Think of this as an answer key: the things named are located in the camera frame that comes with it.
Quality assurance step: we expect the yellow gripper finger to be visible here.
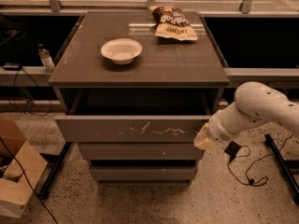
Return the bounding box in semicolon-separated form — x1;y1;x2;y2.
193;123;217;150

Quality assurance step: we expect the grey top drawer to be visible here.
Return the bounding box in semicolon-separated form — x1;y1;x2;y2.
55;115;209;143

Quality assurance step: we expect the grey drawer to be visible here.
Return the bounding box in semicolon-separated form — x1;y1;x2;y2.
90;167;197;181
78;143;204;160
55;115;209;143

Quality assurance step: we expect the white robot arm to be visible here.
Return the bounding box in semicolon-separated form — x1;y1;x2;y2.
193;82;299;150

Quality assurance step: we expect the grey drawer cabinet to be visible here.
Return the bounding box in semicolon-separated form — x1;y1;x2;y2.
49;11;229;185

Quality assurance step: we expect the grey bottom drawer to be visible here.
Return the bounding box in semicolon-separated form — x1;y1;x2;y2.
90;167;197;181

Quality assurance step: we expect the grey middle drawer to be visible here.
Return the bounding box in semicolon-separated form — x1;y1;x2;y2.
78;143;204;160

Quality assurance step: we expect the black metal floor stand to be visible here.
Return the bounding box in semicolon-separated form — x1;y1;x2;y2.
264;134;299;205

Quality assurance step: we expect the white bowl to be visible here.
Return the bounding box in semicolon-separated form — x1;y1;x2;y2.
100;38;142;65

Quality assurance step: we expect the brown chip bag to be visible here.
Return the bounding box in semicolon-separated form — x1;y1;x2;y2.
149;6;198;41

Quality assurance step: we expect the small bottle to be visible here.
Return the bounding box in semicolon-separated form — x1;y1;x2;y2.
37;44;55;73

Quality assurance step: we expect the cardboard box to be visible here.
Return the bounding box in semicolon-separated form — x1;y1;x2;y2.
0;119;48;217

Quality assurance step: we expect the black device on ledge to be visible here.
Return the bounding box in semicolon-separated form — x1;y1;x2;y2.
4;63;21;71

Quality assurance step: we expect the black power adapter with cable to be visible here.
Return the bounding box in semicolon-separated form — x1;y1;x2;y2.
223;133;295;187

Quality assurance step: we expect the black cable over box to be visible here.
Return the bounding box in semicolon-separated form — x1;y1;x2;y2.
0;137;59;224

